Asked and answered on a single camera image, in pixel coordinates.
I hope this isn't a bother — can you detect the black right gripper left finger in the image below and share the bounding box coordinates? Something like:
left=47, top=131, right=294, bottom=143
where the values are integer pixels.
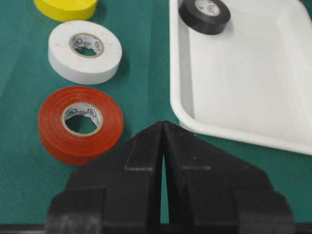
left=46, top=121, right=163, bottom=234

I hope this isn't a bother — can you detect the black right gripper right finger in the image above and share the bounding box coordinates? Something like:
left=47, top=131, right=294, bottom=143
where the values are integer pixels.
left=163, top=121, right=295, bottom=234

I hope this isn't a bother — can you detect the red tape roll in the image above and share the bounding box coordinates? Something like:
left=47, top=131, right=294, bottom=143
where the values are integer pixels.
left=38, top=86, right=124, bottom=165

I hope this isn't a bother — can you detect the white tape roll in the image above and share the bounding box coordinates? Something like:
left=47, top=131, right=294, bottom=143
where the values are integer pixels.
left=48, top=20, right=122, bottom=85

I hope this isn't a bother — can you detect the black tape roll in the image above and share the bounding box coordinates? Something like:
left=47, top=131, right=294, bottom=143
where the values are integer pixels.
left=179, top=0, right=231, bottom=35

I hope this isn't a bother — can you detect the yellow tape roll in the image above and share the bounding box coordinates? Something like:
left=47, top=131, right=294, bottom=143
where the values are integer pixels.
left=34, top=0, right=98, bottom=22

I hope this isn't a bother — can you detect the white plastic tray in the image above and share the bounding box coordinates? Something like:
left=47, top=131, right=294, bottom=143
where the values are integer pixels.
left=169, top=0, right=312, bottom=155

